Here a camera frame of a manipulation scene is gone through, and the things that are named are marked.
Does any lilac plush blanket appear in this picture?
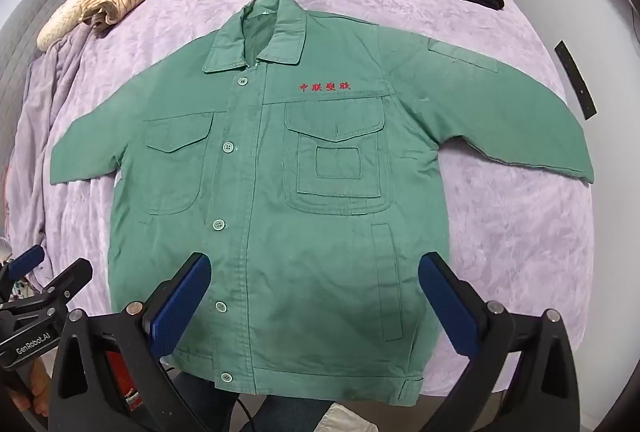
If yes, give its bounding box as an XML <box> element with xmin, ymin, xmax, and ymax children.
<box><xmin>0</xmin><ymin>0</ymin><xmax>608</xmax><ymax>400</ymax></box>

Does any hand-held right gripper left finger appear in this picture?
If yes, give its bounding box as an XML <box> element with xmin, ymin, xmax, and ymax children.
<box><xmin>47</xmin><ymin>252</ymin><xmax>216</xmax><ymax>432</ymax></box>

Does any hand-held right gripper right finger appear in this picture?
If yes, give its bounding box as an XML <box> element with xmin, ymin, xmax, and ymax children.
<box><xmin>417</xmin><ymin>252</ymin><xmax>583</xmax><ymax>432</ymax></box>

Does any grey quilted headboard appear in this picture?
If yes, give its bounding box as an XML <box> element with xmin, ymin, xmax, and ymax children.
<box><xmin>0</xmin><ymin>0</ymin><xmax>103</xmax><ymax>128</ymax></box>

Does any person's left hand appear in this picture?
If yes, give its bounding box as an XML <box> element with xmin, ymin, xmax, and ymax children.
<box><xmin>0</xmin><ymin>354</ymin><xmax>55</xmax><ymax>419</ymax></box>

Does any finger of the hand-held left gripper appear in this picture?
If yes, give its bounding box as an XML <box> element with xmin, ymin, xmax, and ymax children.
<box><xmin>27</xmin><ymin>257</ymin><xmax>95</xmax><ymax>320</ymax></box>
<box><xmin>0</xmin><ymin>244</ymin><xmax>46</xmax><ymax>285</ymax></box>

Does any black flat strip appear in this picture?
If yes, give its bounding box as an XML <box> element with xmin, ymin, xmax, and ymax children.
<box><xmin>555</xmin><ymin>40</ymin><xmax>599</xmax><ymax>120</ymax></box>

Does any green work jacket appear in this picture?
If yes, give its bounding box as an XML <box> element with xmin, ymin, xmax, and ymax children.
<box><xmin>48</xmin><ymin>0</ymin><xmax>596</xmax><ymax>404</ymax></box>

